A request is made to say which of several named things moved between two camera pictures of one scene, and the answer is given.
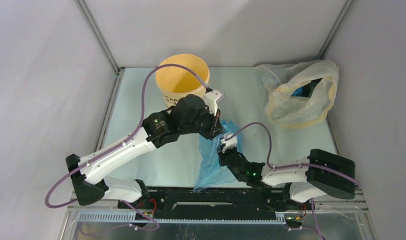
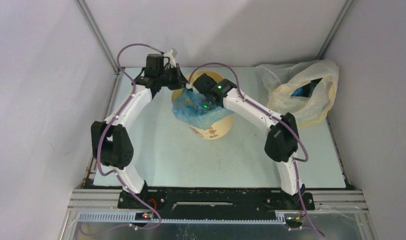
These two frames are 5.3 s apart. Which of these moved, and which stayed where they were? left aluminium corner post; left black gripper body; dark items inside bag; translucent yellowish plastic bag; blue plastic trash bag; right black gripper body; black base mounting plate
Moved: blue plastic trash bag; right black gripper body; left black gripper body
Stayed: left aluminium corner post; translucent yellowish plastic bag; black base mounting plate; dark items inside bag
